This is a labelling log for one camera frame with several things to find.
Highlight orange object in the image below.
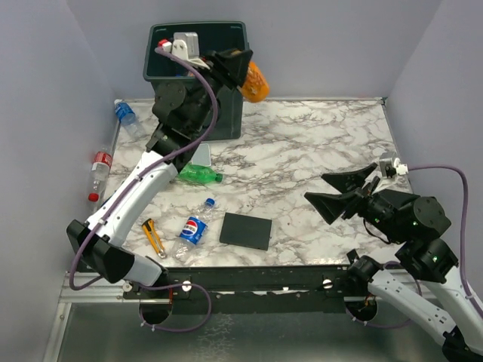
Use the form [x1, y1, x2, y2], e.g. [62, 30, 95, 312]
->
[239, 61, 270, 103]

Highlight Pepsi bottle near front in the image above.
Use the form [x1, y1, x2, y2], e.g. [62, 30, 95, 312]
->
[174, 198, 216, 260]

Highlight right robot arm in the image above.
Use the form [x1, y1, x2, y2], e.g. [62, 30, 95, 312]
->
[304, 158, 482, 361]

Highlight blue water bottle far left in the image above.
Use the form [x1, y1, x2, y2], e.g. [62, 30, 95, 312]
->
[114, 100, 145, 140]

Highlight green crushed bottle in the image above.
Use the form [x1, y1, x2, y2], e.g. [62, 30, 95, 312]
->
[179, 164, 223, 185]

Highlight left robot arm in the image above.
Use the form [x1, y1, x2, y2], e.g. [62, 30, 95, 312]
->
[66, 47, 255, 298]

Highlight dark green bin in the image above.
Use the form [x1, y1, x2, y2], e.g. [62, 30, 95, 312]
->
[143, 21, 249, 141]

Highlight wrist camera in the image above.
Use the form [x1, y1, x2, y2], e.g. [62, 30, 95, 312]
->
[155, 32, 210, 69]
[379, 152, 408, 179]

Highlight white smartphone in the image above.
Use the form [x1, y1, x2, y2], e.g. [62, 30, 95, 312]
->
[191, 143, 211, 167]

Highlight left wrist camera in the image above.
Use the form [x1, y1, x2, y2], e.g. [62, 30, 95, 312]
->
[155, 32, 210, 69]

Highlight aluminium frame rail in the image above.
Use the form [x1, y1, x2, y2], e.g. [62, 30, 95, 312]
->
[43, 275, 168, 361]

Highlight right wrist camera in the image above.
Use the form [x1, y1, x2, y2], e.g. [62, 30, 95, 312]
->
[379, 152, 408, 179]

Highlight red cola bottle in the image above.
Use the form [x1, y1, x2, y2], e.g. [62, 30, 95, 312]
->
[88, 148, 112, 203]

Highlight blue handled pliers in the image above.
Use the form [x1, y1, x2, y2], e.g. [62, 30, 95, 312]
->
[99, 191, 115, 209]

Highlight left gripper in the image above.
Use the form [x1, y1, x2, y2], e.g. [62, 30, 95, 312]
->
[186, 48, 251, 133]

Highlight black flat box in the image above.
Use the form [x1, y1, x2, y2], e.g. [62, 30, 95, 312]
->
[219, 213, 272, 251]

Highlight yellow utility knife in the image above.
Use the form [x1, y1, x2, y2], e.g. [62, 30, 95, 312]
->
[142, 219, 167, 259]

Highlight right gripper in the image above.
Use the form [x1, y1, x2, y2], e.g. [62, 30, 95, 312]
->
[304, 161, 409, 243]

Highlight black mounting rail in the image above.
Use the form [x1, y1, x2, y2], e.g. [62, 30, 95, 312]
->
[123, 265, 368, 314]

